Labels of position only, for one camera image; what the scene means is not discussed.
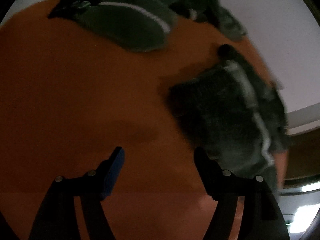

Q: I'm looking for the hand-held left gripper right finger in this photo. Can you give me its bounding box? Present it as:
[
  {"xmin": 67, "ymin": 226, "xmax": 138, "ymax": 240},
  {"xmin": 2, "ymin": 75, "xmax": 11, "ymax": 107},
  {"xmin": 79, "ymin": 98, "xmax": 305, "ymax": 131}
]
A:
[{"xmin": 193, "ymin": 147, "xmax": 291, "ymax": 240}]

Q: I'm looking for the grey-green jacket with striped cuff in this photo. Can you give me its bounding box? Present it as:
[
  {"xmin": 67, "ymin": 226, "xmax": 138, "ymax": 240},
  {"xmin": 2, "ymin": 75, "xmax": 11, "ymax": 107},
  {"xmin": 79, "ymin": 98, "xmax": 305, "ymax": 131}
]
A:
[{"xmin": 75, "ymin": 0, "xmax": 248, "ymax": 53}]

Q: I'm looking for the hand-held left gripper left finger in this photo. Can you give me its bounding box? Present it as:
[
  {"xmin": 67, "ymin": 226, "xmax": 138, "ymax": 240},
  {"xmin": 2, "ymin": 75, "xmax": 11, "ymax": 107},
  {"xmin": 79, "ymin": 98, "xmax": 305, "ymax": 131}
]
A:
[{"xmin": 29, "ymin": 146, "xmax": 125, "ymax": 240}]

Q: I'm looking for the orange blanket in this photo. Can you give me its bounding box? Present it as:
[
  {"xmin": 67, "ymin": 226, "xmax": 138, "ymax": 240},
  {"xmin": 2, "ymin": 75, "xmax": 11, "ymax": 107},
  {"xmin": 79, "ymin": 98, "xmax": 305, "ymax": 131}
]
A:
[{"xmin": 0, "ymin": 0, "xmax": 288, "ymax": 240}]

